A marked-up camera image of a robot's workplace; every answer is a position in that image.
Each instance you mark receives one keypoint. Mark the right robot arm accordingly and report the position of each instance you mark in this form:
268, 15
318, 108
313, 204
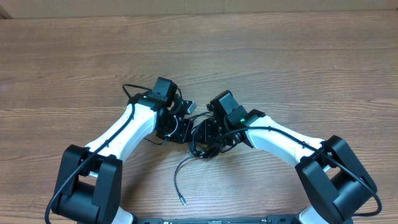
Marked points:
337, 185

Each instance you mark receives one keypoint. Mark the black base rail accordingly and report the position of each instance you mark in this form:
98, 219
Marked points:
270, 219

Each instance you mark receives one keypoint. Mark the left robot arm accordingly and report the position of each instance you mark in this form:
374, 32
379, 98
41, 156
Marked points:
89, 181

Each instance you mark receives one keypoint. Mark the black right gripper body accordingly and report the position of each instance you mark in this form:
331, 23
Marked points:
204, 134

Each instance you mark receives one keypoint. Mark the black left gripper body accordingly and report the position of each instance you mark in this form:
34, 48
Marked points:
181, 132

